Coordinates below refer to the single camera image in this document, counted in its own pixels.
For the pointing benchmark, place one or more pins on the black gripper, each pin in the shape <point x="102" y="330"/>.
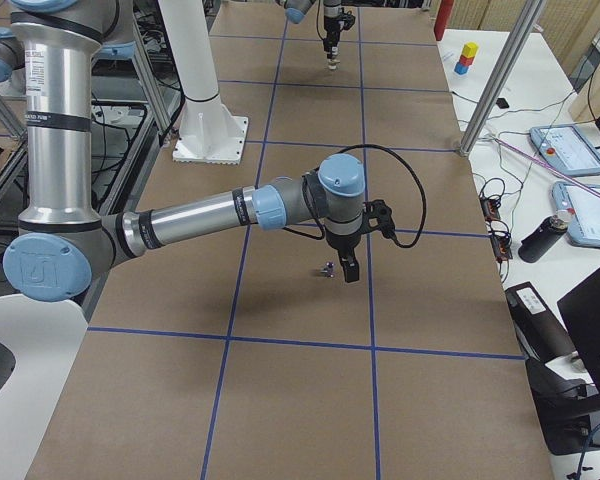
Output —
<point x="331" y="31"/>
<point x="343" y="244"/>

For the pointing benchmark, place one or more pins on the white PPR pipe fitting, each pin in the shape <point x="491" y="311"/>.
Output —
<point x="333" y="64"/>

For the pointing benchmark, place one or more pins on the metal PPR valve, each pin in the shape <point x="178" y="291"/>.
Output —
<point x="327" y="270"/>

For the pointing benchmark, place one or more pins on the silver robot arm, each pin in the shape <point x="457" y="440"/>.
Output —
<point x="296" y="11"/>
<point x="63" y="243"/>

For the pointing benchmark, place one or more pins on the red fire extinguisher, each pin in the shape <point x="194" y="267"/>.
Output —
<point x="442" y="18"/>

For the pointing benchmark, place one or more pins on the stacked coloured blocks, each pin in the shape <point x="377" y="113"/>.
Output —
<point x="466" y="59"/>

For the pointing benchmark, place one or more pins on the near small circuit board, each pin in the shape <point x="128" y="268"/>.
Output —
<point x="501" y="248"/>

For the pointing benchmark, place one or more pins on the small circuit board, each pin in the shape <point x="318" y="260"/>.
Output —
<point x="490" y="209"/>
<point x="501" y="248"/>

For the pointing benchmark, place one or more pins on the far small circuit board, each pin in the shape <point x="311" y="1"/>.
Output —
<point x="490" y="209"/>

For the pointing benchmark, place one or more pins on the black cylinder bottle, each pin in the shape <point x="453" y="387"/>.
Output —
<point x="551" y="229"/>

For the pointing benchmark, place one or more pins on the black monitor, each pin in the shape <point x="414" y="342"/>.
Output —
<point x="580" y="311"/>

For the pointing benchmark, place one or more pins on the far blue teach pendant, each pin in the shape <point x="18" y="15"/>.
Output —
<point x="566" y="149"/>

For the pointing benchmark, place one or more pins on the blue teach pendant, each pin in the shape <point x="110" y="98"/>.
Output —
<point x="566" y="149"/>
<point x="584" y="229"/>

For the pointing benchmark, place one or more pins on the near blue teach pendant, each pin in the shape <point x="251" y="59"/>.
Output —
<point x="584" y="229"/>

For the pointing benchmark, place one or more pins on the white camera stand column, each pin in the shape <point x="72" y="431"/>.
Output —
<point x="208" y="132"/>

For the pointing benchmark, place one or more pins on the aluminium frame post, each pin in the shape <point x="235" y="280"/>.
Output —
<point x="511" y="50"/>

